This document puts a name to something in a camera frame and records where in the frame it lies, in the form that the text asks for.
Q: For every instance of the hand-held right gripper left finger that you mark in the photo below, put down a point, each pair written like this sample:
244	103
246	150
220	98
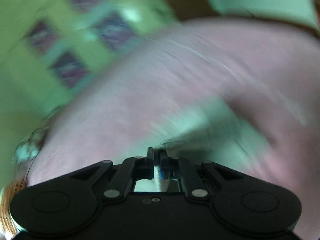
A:
150	162

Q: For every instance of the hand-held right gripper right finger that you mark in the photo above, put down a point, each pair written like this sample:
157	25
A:
163	165

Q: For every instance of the grey pants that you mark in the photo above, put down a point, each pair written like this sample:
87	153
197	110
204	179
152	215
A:
195	125

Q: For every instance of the pink checked bed sheet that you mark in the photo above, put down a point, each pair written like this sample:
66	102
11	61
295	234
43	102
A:
175	67

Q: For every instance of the orange striped pillow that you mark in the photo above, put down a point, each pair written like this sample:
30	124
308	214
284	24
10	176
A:
8	205

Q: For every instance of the white built-in wardrobe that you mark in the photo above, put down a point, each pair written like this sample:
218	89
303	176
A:
22	85

